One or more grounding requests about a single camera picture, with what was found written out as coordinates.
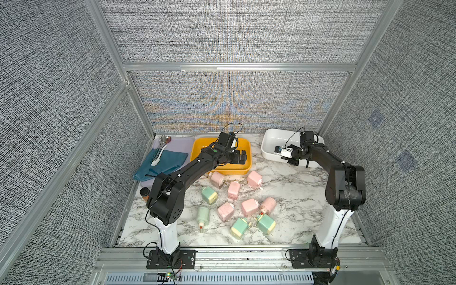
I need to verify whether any yellow plastic tray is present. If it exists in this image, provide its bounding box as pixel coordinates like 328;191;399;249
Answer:
191;137;252;175

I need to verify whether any white plastic tray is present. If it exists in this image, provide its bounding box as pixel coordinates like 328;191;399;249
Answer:
261;128;325;169

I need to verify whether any pink sharpener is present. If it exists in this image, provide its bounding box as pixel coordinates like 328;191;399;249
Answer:
217;202;235;222
260;197;277;215
209;172;226;189
247;171;263;189
227;181;241;200
241;198;260;217

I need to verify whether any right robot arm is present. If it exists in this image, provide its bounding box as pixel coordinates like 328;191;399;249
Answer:
274;131;366;268

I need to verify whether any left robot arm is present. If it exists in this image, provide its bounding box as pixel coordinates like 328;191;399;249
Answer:
145;131;239;255

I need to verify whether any green sharpener upper left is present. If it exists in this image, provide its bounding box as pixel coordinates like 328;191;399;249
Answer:
201;186;218;205

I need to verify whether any teal cloth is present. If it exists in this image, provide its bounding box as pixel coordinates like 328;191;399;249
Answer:
133;148;188;182

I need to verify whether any metal spoon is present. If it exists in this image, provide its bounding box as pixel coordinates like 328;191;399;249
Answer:
159;135;172;147

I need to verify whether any green sharpener lying left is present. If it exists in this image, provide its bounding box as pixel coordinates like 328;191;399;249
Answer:
197;207;210;232

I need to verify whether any white spoon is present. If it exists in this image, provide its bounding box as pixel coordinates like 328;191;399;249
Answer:
151;144;167;166

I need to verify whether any green sharpener front left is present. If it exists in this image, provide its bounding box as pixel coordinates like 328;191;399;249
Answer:
230;218;251;239

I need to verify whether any green sharpener front right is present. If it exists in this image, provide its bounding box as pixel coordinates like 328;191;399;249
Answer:
256;214;277;235

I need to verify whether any spice jar black lid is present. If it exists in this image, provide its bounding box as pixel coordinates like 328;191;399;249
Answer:
140;187;150;202

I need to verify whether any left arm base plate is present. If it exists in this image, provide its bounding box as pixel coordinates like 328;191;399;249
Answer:
146;248;197;271

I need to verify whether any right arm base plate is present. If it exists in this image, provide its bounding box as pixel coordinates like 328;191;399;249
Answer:
285;248;340;270

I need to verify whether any aluminium front rail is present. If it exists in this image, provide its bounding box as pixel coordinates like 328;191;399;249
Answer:
93;244;392;273

